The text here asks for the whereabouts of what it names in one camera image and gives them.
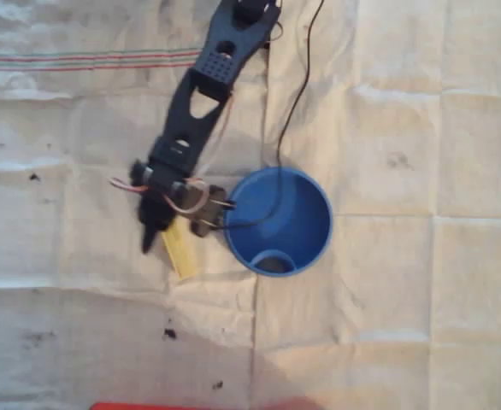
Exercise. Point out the white creased cloth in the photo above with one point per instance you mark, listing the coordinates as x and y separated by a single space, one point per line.
404 171

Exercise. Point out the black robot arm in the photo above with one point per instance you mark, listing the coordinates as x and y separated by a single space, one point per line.
190 107

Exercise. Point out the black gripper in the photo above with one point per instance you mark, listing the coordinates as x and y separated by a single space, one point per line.
153 222

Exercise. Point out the dark gripper-mounted camera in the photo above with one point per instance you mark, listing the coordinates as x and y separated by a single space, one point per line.
205 209

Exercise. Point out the red flat object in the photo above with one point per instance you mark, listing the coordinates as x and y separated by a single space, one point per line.
126 405

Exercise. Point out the yellow rectangular block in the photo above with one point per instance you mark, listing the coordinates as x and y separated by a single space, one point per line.
182 256

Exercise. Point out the blue plastic cup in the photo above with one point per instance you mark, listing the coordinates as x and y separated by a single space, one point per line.
302 205

